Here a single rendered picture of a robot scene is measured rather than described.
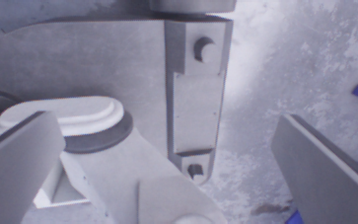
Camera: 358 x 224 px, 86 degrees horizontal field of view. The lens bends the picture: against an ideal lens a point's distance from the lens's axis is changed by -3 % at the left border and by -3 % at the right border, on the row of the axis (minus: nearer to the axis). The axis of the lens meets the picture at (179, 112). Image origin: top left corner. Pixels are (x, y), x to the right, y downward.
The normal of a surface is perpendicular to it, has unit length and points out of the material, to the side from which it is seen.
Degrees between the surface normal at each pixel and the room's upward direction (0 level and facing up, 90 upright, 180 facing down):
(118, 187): 90
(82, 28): 0
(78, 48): 0
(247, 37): 0
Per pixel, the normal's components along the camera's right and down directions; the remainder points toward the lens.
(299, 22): 0.19, 0.50
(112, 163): 0.01, -0.86
